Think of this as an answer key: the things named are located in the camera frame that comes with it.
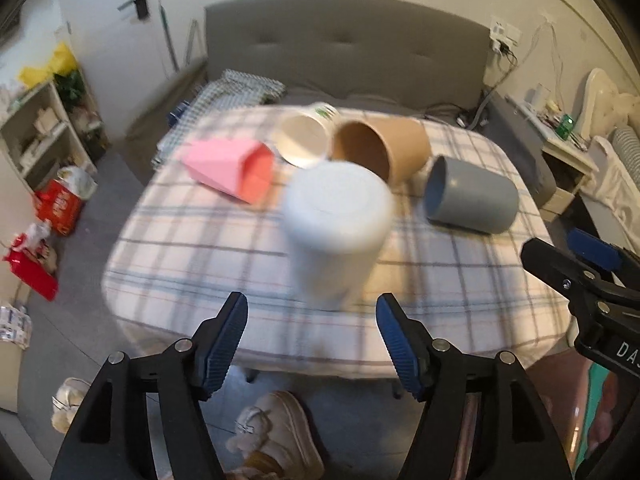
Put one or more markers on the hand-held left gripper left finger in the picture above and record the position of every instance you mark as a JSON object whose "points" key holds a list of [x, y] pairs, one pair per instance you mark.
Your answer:
{"points": [[225, 347]]}

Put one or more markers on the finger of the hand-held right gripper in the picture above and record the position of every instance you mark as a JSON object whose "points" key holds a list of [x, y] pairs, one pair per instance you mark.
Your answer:
{"points": [[555, 265], [597, 251]]}

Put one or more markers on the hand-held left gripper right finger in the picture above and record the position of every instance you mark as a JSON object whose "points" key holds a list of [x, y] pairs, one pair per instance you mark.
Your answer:
{"points": [[400, 350]]}

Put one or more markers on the grey cup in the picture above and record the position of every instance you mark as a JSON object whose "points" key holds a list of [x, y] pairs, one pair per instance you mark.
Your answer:
{"points": [[472, 195]]}

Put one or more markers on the pink paper cup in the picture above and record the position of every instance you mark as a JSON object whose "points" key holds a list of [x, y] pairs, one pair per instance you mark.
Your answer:
{"points": [[227, 167]]}

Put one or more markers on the brown paper cup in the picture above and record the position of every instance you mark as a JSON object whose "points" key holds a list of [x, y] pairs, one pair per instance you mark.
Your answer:
{"points": [[385, 147]]}

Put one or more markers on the white paper cup green print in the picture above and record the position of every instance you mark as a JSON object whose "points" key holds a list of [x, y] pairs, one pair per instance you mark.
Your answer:
{"points": [[302, 137]]}

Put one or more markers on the pink and teal cloth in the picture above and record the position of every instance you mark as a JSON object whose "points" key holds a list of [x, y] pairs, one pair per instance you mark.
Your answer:
{"points": [[607, 410]]}

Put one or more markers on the white nightstand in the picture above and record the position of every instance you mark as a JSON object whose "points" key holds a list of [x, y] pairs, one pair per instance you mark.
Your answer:
{"points": [[567, 165]]}

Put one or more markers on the plaid tablecloth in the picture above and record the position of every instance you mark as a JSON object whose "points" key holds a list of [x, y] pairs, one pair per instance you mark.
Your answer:
{"points": [[200, 255]]}

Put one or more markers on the white sneaker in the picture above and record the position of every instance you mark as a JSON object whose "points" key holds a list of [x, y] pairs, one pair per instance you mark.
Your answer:
{"points": [[277, 435], [70, 402]]}

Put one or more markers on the green small bottle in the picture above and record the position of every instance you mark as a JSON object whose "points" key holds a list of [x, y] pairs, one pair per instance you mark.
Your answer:
{"points": [[566, 127]]}

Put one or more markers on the red box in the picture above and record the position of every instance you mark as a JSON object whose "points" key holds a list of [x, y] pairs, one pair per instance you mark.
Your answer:
{"points": [[30, 267]]}

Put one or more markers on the white printed packets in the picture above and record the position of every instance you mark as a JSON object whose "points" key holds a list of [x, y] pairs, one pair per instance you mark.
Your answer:
{"points": [[12, 322]]}

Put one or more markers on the red and white bag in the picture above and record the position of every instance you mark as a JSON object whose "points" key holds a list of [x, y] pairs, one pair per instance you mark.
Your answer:
{"points": [[62, 205]]}

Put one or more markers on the checked folded cloth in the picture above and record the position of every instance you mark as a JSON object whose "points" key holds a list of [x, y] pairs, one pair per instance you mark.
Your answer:
{"points": [[240, 89]]}

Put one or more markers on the white shelf unit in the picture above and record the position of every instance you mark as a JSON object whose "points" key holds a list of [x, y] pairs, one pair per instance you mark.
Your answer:
{"points": [[35, 125]]}

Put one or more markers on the white door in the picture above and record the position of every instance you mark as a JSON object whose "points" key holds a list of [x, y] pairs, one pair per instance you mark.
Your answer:
{"points": [[110, 70]]}

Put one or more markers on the grey upholstered headboard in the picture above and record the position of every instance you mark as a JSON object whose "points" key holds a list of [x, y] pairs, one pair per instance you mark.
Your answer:
{"points": [[345, 45]]}

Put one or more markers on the yellow plastic bag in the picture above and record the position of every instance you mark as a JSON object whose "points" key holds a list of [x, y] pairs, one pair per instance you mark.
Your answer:
{"points": [[60, 62]]}

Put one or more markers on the white wall outlet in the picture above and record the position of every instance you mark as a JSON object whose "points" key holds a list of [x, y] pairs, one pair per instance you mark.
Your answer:
{"points": [[504, 35]]}

